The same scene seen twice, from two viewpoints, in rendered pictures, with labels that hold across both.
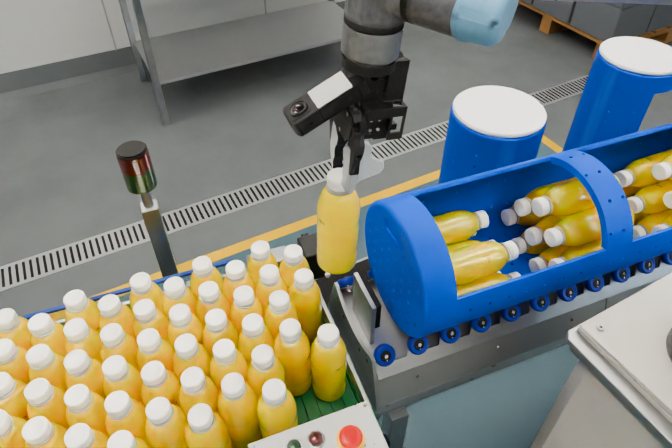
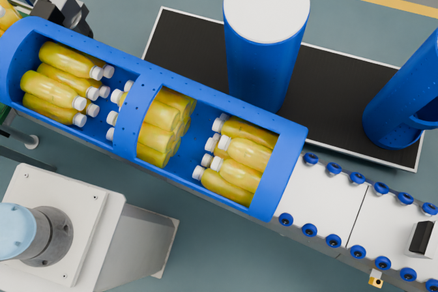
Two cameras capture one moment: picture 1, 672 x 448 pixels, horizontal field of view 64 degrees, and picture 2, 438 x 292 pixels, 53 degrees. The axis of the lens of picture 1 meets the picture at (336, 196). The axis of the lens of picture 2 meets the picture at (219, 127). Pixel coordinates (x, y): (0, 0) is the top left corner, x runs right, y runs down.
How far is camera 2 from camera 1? 1.31 m
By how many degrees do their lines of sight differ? 41
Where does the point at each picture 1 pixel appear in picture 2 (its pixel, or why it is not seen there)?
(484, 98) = not seen: outside the picture
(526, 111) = (280, 21)
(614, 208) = (122, 134)
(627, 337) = (29, 189)
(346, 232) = not seen: outside the picture
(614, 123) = (414, 81)
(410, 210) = (10, 40)
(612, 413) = not seen: hidden behind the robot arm
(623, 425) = not seen: hidden behind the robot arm
